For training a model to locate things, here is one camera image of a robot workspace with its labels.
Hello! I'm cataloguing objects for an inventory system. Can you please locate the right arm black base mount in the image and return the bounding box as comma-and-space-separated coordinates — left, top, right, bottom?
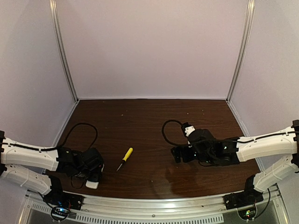
223, 191, 263, 221

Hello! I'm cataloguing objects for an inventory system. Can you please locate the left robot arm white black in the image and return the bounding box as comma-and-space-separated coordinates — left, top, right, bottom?
0, 131, 104, 195

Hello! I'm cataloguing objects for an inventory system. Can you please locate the black braided cable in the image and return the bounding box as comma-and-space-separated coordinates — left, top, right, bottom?
2, 123, 98, 152
162, 119, 299, 150

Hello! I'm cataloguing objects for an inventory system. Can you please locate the right black braided cable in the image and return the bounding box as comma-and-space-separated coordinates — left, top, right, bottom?
162, 119, 299, 150

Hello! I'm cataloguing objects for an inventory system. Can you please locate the left aluminium frame post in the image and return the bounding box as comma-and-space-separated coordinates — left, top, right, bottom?
49, 0, 79, 103

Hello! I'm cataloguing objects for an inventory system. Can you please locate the white red remote control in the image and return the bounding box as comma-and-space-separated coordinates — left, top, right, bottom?
85, 179, 99, 189

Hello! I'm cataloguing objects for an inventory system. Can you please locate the right aluminium frame post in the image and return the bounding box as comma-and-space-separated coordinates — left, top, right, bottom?
226, 0, 255, 104

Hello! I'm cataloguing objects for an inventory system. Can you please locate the front aluminium rail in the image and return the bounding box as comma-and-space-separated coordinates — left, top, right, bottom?
16, 185, 291, 224

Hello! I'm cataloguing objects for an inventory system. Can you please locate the left black braided cable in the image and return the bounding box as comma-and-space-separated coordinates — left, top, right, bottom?
2, 123, 98, 152

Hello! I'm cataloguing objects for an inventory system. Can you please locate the aluminium frame post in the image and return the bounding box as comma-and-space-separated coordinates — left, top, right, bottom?
49, 0, 79, 103
226, 0, 255, 104

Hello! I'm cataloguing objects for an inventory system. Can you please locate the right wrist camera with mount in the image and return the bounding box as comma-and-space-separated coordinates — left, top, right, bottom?
181, 122, 195, 138

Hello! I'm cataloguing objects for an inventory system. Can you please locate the yellow handled screwdriver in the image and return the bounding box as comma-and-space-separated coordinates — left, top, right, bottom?
116, 147, 133, 172

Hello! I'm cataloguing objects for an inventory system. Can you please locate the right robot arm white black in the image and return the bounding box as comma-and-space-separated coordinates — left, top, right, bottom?
171, 120, 299, 195

